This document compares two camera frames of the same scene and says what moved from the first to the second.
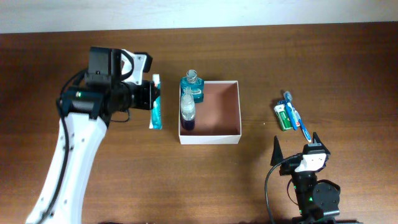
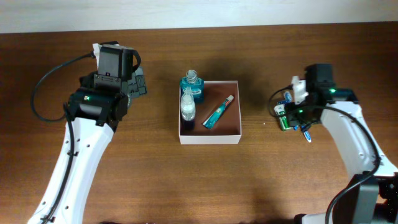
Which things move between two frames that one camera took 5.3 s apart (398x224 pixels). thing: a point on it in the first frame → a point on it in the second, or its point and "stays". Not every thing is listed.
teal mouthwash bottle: [196, 84] stays
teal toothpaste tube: [156, 118] → [211, 119]
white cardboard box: [218, 118] stays
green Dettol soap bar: [283, 116] stays
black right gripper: [288, 165] → [293, 119]
